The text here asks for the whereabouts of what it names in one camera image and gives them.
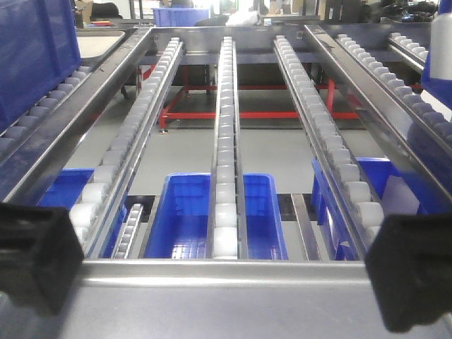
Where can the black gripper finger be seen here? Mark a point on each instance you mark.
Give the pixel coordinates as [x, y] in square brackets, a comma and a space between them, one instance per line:
[40, 256]
[409, 265]

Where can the ribbed silver metal tray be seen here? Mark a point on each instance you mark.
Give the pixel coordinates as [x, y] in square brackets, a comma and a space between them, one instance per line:
[150, 298]

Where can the grey tray far left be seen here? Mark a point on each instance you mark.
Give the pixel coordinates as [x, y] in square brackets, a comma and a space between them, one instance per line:
[95, 45]

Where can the blue bin lower right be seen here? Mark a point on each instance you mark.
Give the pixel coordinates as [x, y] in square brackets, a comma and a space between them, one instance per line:
[397, 197]

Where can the blue bin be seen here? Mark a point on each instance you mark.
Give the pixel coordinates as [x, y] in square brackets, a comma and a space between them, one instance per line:
[38, 51]
[65, 191]
[397, 197]
[180, 225]

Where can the blue bin lower left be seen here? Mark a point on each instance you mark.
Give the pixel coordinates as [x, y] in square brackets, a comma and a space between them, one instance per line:
[65, 191]

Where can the right white roller track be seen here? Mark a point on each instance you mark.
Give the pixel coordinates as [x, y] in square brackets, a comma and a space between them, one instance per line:
[352, 204]

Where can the white roller track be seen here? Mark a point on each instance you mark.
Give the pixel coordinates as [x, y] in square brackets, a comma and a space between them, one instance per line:
[227, 233]
[352, 204]
[100, 201]

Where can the left white roller track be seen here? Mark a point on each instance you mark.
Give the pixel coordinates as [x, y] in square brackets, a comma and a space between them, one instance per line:
[100, 201]

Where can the short lower roller track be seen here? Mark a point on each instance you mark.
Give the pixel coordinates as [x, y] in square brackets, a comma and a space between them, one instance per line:
[128, 232]

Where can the far left roller track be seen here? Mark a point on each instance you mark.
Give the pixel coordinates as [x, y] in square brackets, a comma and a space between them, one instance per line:
[26, 123]

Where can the far right roller track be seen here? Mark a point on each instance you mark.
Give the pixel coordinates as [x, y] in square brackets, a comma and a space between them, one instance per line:
[433, 119]

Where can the blue bin lower centre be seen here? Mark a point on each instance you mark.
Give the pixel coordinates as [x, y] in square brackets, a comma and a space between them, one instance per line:
[180, 225]

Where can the blue bin right edge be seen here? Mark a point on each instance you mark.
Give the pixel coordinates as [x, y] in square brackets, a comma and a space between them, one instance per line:
[436, 77]

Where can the centre white roller track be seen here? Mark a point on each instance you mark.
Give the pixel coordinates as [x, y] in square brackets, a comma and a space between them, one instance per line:
[227, 233]

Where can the blue bin upper left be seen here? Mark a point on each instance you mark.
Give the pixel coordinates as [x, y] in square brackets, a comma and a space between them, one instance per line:
[38, 51]

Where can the blue bin background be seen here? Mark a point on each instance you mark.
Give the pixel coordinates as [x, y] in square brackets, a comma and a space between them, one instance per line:
[179, 17]

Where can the left steel divider rail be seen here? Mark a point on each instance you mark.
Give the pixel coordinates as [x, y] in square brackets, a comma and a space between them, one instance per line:
[31, 168]

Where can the steel divider rail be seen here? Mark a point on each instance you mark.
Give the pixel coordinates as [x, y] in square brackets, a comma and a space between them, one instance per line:
[416, 150]
[31, 168]

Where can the right steel divider rail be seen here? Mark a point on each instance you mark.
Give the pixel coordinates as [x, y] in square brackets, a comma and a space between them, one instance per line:
[416, 150]

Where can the red metal cart frame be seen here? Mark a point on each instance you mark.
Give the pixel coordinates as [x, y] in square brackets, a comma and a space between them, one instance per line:
[264, 100]

